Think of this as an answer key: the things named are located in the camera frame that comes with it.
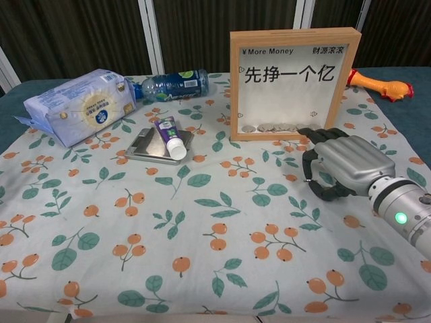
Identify floral patterned tablecloth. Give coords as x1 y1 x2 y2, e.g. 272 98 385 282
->
0 72 431 323

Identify row of grey round pieces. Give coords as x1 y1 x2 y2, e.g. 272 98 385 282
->
242 122 321 133

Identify yellow rubber chicken toy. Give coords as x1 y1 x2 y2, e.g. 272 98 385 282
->
346 68 416 103

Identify blue tissue pack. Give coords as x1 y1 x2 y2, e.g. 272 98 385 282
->
13 69 139 149

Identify silver pocket scale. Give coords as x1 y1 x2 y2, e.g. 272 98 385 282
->
125 127 195 165

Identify blue plastic water bottle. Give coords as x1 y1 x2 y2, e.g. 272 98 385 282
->
129 69 210 104

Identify wooden frame money box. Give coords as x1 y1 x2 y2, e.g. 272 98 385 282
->
230 28 363 142

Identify dark folding screen partition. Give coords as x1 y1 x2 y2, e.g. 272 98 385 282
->
0 0 431 92

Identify purple toothpaste tube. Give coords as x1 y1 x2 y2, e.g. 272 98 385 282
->
154 116 187 159

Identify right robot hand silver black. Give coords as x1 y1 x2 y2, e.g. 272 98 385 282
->
298 126 397 203

